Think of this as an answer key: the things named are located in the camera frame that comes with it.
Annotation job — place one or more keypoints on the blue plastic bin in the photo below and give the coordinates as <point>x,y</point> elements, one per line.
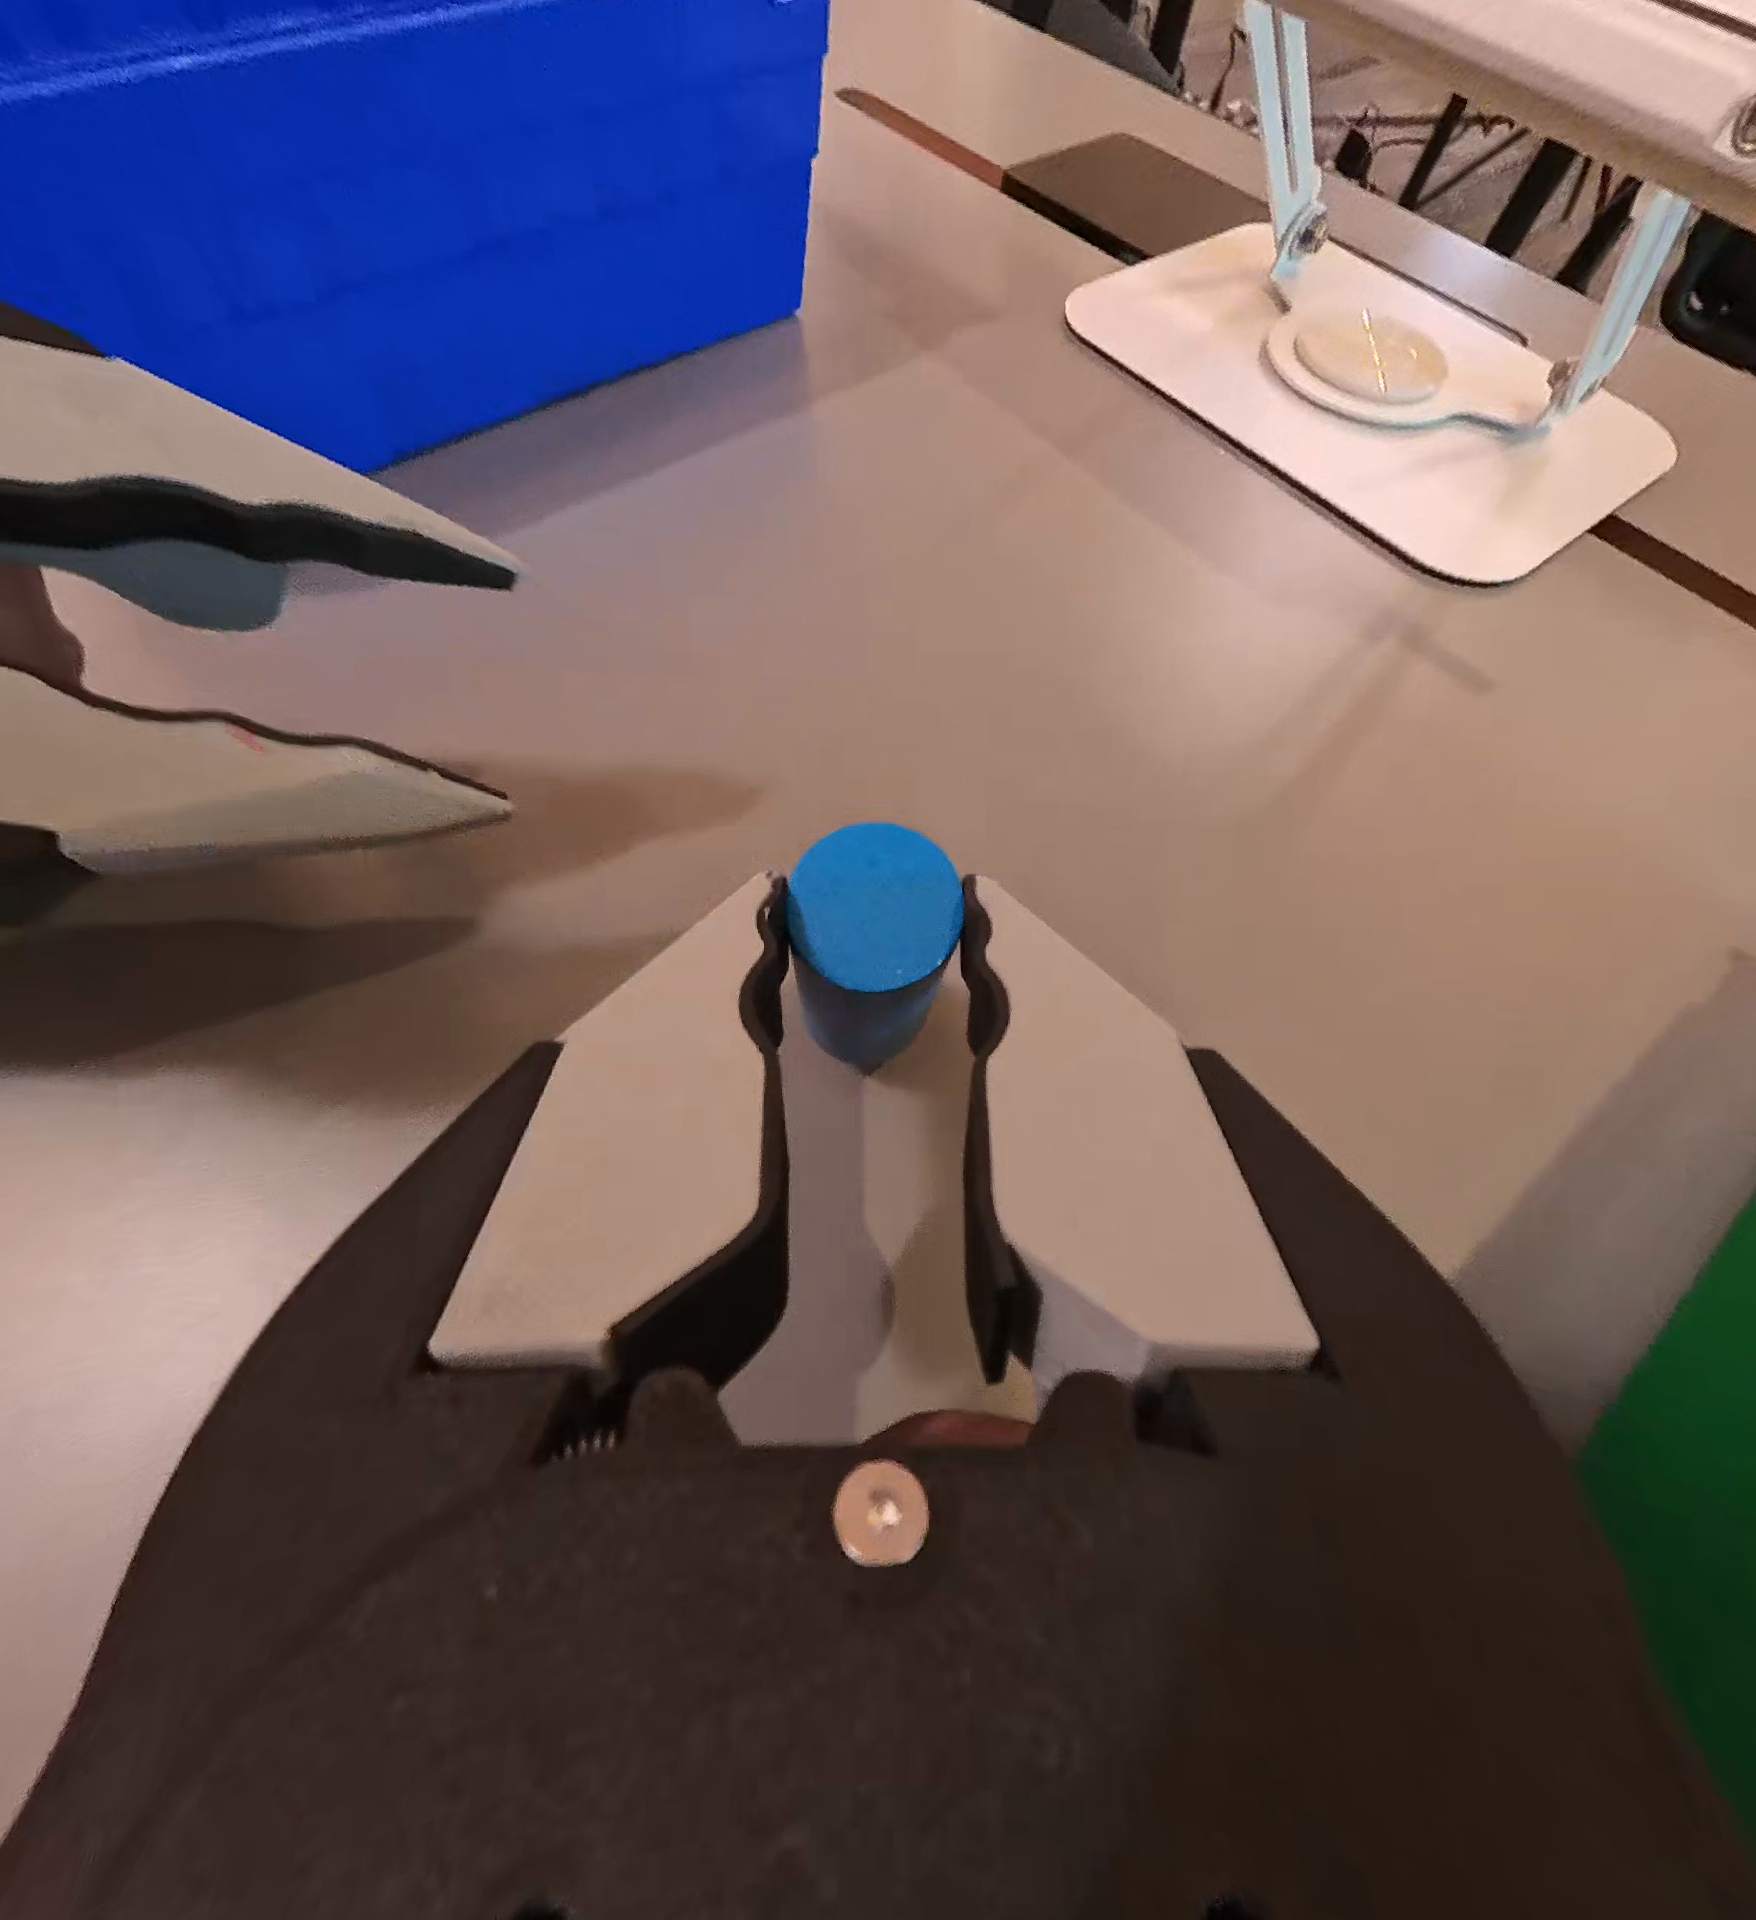
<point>368,196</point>

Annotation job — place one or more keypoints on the blue wooden cylinder block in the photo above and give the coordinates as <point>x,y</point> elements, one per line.
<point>871,930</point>

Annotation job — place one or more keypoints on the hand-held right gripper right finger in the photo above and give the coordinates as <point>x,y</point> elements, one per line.
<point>1133,1184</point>

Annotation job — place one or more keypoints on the green plastic bin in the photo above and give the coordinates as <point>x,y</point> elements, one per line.
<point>1749,1501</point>

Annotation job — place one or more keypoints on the black desk grommet cover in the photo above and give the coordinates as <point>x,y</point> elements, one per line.
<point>1118,196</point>

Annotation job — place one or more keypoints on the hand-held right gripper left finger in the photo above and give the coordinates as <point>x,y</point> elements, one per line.
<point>638,1184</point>

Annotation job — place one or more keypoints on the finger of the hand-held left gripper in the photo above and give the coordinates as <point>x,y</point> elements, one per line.
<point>187,782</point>
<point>143,436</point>

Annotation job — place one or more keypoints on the person's left hand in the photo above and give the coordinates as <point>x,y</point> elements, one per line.
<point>1,625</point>

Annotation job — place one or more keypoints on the white document stand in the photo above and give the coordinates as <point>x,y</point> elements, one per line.
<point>1387,420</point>

